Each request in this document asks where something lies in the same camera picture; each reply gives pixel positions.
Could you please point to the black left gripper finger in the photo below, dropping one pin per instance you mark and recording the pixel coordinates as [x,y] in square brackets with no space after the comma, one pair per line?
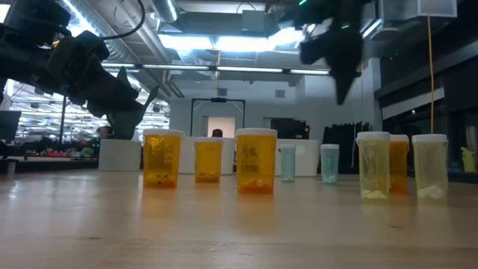
[115,84]
[112,109]

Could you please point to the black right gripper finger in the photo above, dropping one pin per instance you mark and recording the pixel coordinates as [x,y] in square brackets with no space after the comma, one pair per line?
[340,86]
[351,80]

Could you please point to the large orange pill bottle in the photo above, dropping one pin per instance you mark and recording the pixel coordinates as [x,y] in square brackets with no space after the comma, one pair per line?
[256,160]
[162,158]

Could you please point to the small blue pill bottle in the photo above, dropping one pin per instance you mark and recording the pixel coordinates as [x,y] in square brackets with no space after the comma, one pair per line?
[287,164]
[329,164]

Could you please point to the yellow-green pill bottle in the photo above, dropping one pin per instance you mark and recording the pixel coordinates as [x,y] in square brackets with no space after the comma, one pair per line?
[430,168]
[373,168]

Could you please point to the small orange pill bottle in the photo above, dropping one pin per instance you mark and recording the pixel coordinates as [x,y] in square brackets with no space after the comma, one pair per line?
[208,160]

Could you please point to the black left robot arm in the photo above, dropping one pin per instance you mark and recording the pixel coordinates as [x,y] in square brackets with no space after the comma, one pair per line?
[22,63]

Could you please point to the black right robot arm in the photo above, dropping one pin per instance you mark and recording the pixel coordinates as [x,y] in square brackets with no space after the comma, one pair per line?
[328,11]

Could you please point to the white plastic bin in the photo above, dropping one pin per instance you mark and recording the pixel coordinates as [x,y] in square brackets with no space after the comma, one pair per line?
[228,157]
[308,160]

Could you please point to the dark green snake plant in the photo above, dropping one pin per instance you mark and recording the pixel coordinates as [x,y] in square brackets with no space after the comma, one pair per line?
[127,127]

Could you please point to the person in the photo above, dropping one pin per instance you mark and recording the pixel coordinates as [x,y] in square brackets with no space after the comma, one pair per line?
[104,132]

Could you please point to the white plant pot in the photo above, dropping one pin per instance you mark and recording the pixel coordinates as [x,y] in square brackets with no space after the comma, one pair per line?
[119,155]

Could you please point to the black folded panels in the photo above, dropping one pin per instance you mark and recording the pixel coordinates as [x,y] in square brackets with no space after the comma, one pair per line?
[345,145]

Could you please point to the black equipment case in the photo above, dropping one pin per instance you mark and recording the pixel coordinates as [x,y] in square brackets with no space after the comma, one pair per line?
[289,129]

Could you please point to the black monitor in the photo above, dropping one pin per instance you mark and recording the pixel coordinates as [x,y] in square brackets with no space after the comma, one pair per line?
[9,125]

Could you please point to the white ceiling unit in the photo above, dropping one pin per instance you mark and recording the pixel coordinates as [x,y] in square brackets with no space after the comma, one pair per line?
[418,8]

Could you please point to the long ceiling tube light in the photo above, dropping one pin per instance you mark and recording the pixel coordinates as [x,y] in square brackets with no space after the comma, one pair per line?
[246,69]

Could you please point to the person's head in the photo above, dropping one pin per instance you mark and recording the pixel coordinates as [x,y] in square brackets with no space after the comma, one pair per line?
[217,133]

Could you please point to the yellow-green spray bottle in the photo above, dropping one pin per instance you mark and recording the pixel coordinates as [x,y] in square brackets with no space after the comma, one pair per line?
[468,160]

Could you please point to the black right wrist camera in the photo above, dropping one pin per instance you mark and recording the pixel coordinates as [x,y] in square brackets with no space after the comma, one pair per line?
[311,52]

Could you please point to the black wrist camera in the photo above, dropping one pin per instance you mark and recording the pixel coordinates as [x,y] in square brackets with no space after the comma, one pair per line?
[93,45]
[311,52]

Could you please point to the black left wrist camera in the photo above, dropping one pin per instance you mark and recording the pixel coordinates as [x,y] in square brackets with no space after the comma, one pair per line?
[93,45]

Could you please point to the grey wall vent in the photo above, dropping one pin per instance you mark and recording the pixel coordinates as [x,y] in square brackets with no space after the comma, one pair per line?
[280,93]
[222,92]

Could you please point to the black metal frame stand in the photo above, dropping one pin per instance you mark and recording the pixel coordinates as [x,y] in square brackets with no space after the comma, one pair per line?
[191,116]

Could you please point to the silver ceiling duct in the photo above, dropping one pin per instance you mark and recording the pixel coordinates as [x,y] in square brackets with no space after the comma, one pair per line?
[166,9]

